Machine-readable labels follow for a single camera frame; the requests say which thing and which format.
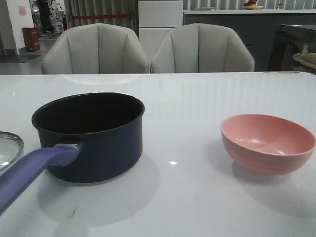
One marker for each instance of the person in black shirt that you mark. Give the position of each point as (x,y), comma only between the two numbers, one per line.
(44,14)

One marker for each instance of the red barrier belt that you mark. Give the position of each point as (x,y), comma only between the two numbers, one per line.
(112,16)

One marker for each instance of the beige upholstered chair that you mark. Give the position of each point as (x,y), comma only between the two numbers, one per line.
(201,48)
(96,49)

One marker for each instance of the grey curtain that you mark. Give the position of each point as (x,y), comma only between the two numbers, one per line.
(102,7)

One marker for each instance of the pink bowl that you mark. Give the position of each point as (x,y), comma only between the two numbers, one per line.
(266,144)

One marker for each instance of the right beige upholstered chair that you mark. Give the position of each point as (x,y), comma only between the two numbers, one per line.
(201,48)

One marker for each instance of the left beige upholstered chair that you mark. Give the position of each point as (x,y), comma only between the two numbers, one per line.
(96,49)

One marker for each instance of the dark kitchen counter cabinet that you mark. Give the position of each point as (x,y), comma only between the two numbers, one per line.
(271,36)

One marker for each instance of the fruit bowl on counter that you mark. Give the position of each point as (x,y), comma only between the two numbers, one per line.
(251,5)

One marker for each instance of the dark blue saucepan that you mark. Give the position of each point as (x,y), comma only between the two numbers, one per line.
(84,138)

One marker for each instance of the dark floor mat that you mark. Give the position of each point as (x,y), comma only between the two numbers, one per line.
(17,58)

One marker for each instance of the pink wall notice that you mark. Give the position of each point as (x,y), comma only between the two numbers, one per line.
(22,10)

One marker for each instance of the red trash bin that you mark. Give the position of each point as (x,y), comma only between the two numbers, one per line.
(31,39)

